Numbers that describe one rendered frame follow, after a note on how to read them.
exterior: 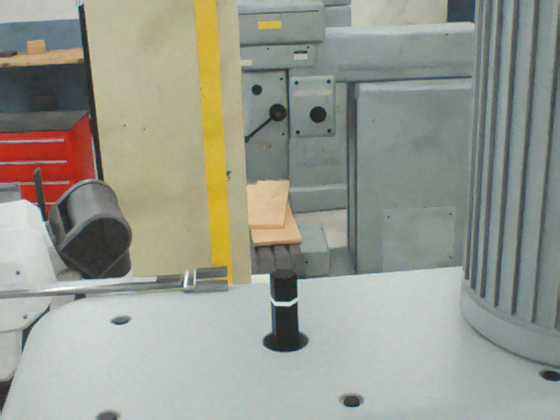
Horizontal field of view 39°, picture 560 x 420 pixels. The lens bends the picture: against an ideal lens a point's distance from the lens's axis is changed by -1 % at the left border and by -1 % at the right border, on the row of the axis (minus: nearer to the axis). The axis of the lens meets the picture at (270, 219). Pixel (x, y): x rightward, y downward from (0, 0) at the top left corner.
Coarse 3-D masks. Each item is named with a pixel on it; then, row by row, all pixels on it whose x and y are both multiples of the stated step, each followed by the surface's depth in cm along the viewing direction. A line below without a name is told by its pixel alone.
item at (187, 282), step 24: (0, 288) 74; (24, 288) 74; (48, 288) 74; (72, 288) 73; (96, 288) 73; (120, 288) 74; (144, 288) 74; (168, 288) 74; (192, 288) 73; (216, 288) 73
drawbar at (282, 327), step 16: (272, 272) 63; (288, 272) 63; (272, 288) 62; (288, 288) 62; (272, 304) 63; (272, 320) 64; (288, 320) 63; (272, 336) 64; (288, 336) 63; (288, 352) 64
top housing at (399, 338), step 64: (64, 320) 69; (128, 320) 69; (192, 320) 68; (256, 320) 68; (320, 320) 67; (384, 320) 67; (448, 320) 66; (64, 384) 59; (128, 384) 59; (192, 384) 59; (256, 384) 58; (320, 384) 58; (384, 384) 58; (448, 384) 57; (512, 384) 57
